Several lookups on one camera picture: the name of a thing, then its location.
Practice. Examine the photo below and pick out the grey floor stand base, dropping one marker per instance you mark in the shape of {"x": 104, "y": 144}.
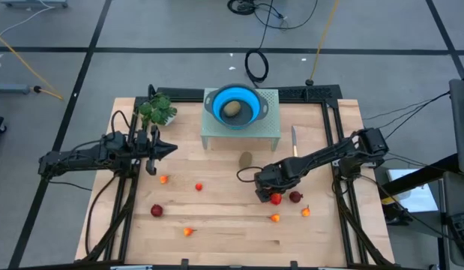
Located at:
{"x": 10, "y": 89}
{"x": 33, "y": 3}

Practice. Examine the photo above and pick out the black desk beam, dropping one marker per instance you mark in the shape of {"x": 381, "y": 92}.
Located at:
{"x": 422, "y": 176}

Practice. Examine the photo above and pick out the small orange pear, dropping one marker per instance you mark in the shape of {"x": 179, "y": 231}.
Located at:
{"x": 187, "y": 232}
{"x": 306, "y": 212}
{"x": 163, "y": 179}
{"x": 275, "y": 218}

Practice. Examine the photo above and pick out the blue grey collapsible colander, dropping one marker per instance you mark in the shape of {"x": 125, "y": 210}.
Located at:
{"x": 216, "y": 101}

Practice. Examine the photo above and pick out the red orange mango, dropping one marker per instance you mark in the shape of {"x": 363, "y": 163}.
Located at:
{"x": 276, "y": 199}

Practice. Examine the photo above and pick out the brown kiwi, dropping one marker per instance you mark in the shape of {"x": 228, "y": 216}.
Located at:
{"x": 245, "y": 159}

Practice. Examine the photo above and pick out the grey laptop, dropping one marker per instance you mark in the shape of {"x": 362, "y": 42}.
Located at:
{"x": 456, "y": 195}

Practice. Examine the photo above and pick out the pale potato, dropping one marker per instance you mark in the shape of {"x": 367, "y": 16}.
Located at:
{"x": 232, "y": 108}

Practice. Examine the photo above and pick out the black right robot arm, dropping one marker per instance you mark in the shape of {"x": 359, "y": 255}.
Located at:
{"x": 329, "y": 153}

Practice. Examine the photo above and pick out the white box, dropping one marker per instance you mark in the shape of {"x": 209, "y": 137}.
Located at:
{"x": 415, "y": 197}

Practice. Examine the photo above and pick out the green plant in white pot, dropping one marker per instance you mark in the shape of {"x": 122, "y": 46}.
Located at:
{"x": 156, "y": 108}

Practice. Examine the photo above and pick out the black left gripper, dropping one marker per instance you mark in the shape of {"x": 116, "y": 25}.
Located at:
{"x": 143, "y": 144}

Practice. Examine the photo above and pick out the grey desk panel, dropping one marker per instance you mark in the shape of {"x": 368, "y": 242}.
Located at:
{"x": 462, "y": 131}

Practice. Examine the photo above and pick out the small red strawberry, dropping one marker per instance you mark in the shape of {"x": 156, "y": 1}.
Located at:
{"x": 198, "y": 186}

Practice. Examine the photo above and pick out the pale green perforated metal stand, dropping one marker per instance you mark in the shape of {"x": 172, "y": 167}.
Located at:
{"x": 271, "y": 123}

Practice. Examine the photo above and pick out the black aluminium table frame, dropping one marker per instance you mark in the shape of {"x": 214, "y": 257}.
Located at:
{"x": 310, "y": 93}

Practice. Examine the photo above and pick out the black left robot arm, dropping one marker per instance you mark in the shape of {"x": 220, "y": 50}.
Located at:
{"x": 81, "y": 155}

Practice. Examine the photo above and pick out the dark red pomegranate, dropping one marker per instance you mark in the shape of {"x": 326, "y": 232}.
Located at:
{"x": 156, "y": 210}
{"x": 295, "y": 197}

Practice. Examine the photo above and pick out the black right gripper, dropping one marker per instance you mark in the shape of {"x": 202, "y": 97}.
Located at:
{"x": 273, "y": 176}

